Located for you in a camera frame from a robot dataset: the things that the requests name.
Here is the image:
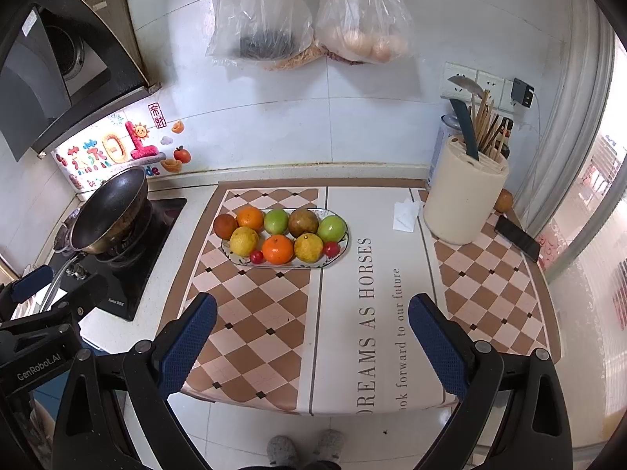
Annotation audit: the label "green apple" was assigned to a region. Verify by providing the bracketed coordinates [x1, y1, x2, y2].
[264, 210, 289, 235]
[317, 215, 348, 243]

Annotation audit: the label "white sliding door frame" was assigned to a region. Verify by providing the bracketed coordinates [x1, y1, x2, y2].
[509, 0, 627, 282]

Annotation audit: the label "metal ladle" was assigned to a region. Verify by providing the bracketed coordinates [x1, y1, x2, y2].
[448, 74, 484, 108]

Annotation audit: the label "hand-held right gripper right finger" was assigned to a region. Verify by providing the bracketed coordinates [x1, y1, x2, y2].
[408, 294, 574, 470]

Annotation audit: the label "dark teal knife handle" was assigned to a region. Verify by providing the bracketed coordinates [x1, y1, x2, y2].
[449, 99, 480, 161]

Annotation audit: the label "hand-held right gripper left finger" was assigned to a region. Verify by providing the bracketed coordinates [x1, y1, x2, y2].
[51, 293, 219, 470]

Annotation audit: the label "white wall socket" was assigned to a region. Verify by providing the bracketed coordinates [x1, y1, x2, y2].
[477, 71, 505, 108]
[441, 62, 478, 101]

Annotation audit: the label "black range hood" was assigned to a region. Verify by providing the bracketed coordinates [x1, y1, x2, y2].
[0, 0, 162, 162]

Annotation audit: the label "black plug charger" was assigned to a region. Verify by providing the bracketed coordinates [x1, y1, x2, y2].
[511, 78, 536, 107]

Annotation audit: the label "grey slipper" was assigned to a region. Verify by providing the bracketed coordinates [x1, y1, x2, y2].
[313, 429, 344, 462]
[267, 435, 298, 467]

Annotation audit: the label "cream utensil holder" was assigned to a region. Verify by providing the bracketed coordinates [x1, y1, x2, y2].
[424, 136, 510, 246]

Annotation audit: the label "clear plastic bag dark contents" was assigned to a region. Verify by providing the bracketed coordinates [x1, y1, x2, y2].
[206, 0, 317, 72]

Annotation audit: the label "patterned glass plate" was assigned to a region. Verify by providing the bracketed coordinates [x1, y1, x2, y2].
[219, 208, 352, 269]

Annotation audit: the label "bundle of wooden chopsticks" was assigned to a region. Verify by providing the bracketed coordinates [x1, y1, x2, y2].
[470, 89, 511, 161]

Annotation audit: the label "black gas stove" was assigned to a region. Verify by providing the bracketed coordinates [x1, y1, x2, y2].
[29, 197, 188, 322]

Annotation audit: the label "white charger cable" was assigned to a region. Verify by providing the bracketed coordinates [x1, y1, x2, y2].
[533, 92, 545, 146]

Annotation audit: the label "black smartphone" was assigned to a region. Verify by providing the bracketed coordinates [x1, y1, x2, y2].
[495, 216, 541, 262]

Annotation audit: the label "large orange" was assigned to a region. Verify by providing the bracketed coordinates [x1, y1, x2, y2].
[236, 206, 266, 232]

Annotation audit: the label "pink character wall sticker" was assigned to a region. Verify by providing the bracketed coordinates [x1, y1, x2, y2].
[122, 121, 167, 162]

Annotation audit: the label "metal can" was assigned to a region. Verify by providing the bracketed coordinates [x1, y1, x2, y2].
[427, 114, 464, 192]

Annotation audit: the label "small tangerine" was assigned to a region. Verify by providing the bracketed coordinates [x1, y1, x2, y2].
[261, 234, 295, 265]

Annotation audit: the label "clear plastic bag pale contents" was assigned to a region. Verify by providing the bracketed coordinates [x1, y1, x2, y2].
[313, 0, 413, 66]

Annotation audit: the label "black wok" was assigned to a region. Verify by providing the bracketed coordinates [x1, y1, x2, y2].
[46, 166, 149, 310]

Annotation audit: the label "brown round fruit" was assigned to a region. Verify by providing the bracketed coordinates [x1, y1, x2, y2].
[288, 208, 319, 238]

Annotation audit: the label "colourful characters wall sticker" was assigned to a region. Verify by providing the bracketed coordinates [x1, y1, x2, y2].
[54, 132, 130, 192]

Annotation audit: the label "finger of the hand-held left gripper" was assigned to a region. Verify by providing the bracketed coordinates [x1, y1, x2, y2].
[38, 274, 109, 326]
[0, 264, 54, 322]

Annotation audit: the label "yellow citrus fruit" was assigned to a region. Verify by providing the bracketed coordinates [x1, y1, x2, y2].
[230, 226, 259, 257]
[294, 233, 324, 263]

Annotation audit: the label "checkered table mat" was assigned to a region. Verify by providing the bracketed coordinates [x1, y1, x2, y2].
[157, 181, 562, 415]

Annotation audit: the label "white folded paper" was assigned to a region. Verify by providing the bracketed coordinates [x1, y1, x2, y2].
[393, 200, 422, 232]

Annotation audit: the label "dark red orange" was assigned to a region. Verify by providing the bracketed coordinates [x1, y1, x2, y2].
[214, 213, 239, 239]

